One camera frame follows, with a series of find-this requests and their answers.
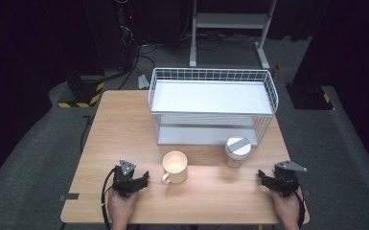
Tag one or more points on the white cup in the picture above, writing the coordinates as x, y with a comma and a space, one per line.
175, 166

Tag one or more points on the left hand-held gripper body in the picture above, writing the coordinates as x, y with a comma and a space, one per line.
124, 182

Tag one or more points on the white power adapter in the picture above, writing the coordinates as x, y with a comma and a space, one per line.
143, 81

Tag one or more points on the glass jar with white lid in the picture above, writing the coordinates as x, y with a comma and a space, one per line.
237, 150

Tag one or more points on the person's right hand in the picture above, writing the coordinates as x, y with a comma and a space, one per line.
287, 209

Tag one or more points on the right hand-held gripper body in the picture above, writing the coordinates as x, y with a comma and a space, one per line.
286, 180

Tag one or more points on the white metal stand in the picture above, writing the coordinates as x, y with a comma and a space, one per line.
230, 20

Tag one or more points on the black yellow striped base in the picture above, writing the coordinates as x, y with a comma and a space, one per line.
86, 92
310, 97

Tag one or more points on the person's left hand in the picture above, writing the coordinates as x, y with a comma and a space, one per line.
121, 207

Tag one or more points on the grey tape strip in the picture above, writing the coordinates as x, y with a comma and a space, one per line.
306, 192
70, 197

